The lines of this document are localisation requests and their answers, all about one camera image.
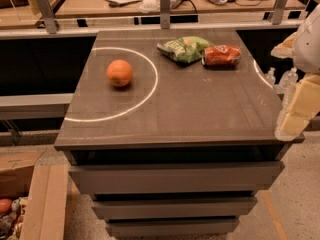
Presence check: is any metal bracket middle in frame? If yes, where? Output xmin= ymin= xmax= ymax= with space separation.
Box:
xmin=160 ymin=0 xmax=170 ymax=29

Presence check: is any metal bracket left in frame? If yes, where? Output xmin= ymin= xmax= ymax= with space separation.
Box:
xmin=36 ymin=0 xmax=58 ymax=34

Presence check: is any red item in box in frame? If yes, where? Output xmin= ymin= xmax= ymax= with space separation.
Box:
xmin=0 ymin=198 xmax=12 ymax=216

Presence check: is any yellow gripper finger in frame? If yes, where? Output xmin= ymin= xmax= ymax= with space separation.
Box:
xmin=274 ymin=74 xmax=320 ymax=141
xmin=271 ymin=33 xmax=296 ymax=59

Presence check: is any crushed red soda can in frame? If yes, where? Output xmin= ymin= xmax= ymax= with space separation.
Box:
xmin=201 ymin=45 xmax=241 ymax=66

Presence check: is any metal bracket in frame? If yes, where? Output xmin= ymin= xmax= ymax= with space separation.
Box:
xmin=36 ymin=0 xmax=58 ymax=34
xmin=160 ymin=0 xmax=170 ymax=29
xmin=270 ymin=0 xmax=288 ymax=25

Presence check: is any grey drawer cabinet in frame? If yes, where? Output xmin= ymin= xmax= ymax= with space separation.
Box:
xmin=54 ymin=29 xmax=305 ymax=238

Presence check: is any green jalapeno chip bag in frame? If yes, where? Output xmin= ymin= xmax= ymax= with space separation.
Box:
xmin=157 ymin=36 xmax=213 ymax=64

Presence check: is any clear bottle right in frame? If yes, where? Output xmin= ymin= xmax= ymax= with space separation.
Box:
xmin=279 ymin=67 xmax=298 ymax=90

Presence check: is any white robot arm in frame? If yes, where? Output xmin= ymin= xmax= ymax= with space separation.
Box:
xmin=274 ymin=5 xmax=320 ymax=141

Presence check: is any cardboard box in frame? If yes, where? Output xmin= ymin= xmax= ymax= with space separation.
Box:
xmin=0 ymin=151 xmax=68 ymax=240

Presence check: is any metal bracket right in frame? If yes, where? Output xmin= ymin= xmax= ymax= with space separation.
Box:
xmin=270 ymin=0 xmax=288 ymax=25

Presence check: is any orange fruit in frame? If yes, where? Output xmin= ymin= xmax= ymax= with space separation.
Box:
xmin=106 ymin=60 xmax=133 ymax=87

